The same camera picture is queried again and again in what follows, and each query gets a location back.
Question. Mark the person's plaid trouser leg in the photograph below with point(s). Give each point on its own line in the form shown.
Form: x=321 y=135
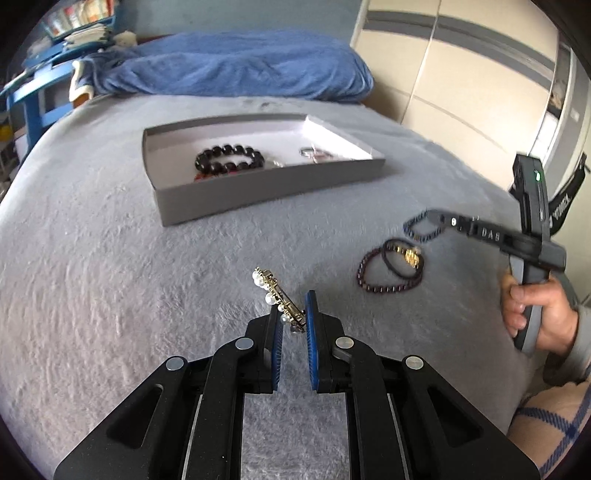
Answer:
x=549 y=429

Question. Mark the grey cardboard box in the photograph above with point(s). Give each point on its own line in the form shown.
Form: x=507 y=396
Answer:
x=254 y=194

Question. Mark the pearl hair clip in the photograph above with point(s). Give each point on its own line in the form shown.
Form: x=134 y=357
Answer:
x=270 y=295

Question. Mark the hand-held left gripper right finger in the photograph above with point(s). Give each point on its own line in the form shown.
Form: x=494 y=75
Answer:
x=310 y=346

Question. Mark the person's right hand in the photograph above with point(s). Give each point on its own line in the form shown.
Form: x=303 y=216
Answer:
x=556 y=314

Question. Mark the pile of papers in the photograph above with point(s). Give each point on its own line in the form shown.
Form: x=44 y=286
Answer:
x=87 y=39

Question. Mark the white plush toy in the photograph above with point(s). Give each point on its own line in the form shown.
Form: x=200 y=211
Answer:
x=124 y=38

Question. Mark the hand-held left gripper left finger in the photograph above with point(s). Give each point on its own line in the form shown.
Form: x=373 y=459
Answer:
x=277 y=355

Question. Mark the beige wardrobe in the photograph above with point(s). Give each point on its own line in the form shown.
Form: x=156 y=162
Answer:
x=461 y=69

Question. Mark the stack of books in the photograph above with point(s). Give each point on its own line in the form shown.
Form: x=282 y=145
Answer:
x=78 y=16

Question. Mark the blue blanket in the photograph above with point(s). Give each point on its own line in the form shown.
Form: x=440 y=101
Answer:
x=231 y=69

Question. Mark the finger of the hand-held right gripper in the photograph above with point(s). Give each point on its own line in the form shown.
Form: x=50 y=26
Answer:
x=450 y=220

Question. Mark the blue desk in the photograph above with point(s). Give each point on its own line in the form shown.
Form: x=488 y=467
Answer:
x=32 y=106

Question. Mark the person's right forearm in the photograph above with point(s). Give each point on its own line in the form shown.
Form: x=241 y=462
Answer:
x=577 y=360

